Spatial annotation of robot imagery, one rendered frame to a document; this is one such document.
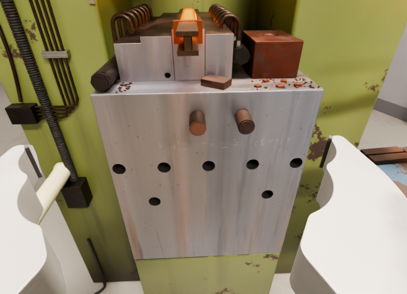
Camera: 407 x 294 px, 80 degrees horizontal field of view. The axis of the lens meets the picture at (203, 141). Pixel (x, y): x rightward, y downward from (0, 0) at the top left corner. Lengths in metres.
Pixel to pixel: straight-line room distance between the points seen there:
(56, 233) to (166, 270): 0.89
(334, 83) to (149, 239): 0.59
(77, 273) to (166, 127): 1.01
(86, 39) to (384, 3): 0.64
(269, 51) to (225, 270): 0.57
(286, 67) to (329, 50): 0.20
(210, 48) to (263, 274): 0.62
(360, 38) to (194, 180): 0.49
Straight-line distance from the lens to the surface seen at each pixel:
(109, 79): 0.43
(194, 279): 0.79
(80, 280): 1.31
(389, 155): 0.62
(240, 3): 0.93
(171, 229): 0.61
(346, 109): 0.75
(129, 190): 0.53
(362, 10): 0.68
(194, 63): 0.45
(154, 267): 0.74
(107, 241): 1.02
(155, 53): 0.45
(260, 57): 0.46
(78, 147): 0.75
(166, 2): 0.92
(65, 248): 1.44
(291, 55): 0.48
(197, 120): 0.38
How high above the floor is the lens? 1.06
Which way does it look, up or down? 32 degrees down
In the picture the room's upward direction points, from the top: straight up
